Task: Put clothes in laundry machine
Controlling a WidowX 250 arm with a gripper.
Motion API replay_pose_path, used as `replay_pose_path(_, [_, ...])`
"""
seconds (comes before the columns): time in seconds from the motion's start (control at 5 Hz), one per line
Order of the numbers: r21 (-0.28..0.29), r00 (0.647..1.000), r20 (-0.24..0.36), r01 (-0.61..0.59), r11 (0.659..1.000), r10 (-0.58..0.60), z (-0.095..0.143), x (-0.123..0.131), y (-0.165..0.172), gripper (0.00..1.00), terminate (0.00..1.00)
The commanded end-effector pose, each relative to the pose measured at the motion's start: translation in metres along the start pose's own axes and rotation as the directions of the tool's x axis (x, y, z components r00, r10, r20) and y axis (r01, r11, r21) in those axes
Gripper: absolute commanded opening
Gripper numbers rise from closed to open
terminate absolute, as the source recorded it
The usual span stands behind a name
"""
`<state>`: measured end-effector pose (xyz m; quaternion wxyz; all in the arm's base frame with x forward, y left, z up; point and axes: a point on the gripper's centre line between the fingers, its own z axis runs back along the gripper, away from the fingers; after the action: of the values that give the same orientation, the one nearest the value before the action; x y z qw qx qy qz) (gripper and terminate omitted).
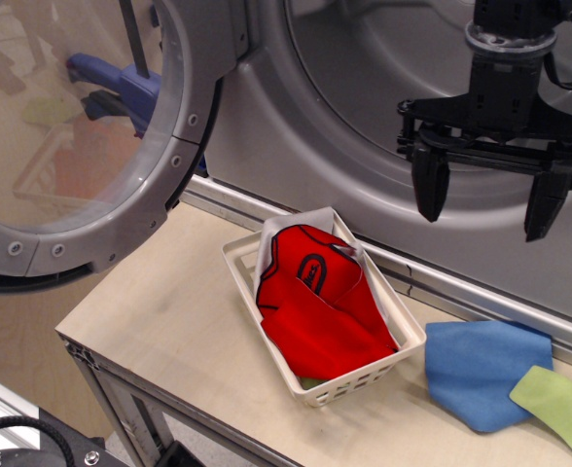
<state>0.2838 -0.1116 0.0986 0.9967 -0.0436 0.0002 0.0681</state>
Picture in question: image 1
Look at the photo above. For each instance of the round glass washer door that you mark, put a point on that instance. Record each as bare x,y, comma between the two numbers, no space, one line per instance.
77,196

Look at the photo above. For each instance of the grey washing machine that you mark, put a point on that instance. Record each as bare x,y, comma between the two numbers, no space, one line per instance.
309,118

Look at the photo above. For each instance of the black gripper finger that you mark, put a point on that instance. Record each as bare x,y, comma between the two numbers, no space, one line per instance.
548,194
430,178

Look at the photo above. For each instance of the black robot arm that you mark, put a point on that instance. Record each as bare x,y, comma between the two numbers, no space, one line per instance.
519,12

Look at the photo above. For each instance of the green cloth in basket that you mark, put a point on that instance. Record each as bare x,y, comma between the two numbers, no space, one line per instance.
308,383

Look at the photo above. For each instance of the blue bar clamp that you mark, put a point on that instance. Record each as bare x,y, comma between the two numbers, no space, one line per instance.
121,92

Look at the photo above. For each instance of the black base with cable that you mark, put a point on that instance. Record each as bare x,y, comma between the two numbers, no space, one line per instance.
44,440

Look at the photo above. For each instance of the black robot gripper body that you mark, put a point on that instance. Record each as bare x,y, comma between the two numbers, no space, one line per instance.
502,122

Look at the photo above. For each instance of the blue cloth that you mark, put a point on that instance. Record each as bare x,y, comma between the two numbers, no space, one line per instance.
472,367

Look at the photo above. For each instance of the plain red cloth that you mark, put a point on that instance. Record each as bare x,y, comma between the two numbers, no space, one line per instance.
319,341

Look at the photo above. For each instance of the green cloth on table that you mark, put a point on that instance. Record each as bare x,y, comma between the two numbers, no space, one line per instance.
548,396

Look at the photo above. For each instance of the white plastic laundry basket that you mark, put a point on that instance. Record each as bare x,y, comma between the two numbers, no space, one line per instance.
241,257

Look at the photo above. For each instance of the red cloth with black trim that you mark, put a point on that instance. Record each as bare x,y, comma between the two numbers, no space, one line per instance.
305,255

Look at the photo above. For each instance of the aluminium table frame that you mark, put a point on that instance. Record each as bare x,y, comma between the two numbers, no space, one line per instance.
138,411

